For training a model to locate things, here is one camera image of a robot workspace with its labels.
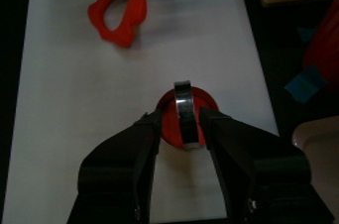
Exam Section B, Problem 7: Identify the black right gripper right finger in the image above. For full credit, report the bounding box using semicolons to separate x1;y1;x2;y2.
199;106;336;224

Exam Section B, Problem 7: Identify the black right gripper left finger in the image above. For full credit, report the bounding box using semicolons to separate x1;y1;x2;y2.
67;110;163;224

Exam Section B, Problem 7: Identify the red dough scrap ring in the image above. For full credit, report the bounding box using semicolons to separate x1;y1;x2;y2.
85;0;148;50

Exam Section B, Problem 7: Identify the round metal dough cutter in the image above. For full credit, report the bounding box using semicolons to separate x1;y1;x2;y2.
174;80;203;151

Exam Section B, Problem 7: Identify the beige bowl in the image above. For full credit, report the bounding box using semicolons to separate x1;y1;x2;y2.
291;115;339;224

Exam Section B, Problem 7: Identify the round red dough disc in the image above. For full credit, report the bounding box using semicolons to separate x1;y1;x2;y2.
155;86;220;151

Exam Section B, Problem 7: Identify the white cutting mat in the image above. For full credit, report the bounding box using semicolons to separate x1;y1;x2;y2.
1;0;280;224

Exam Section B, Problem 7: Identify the blue tape piece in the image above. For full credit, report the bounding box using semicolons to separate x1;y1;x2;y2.
283;64;330;105

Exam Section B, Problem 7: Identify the red cloth object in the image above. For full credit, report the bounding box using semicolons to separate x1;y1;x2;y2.
300;0;339;94

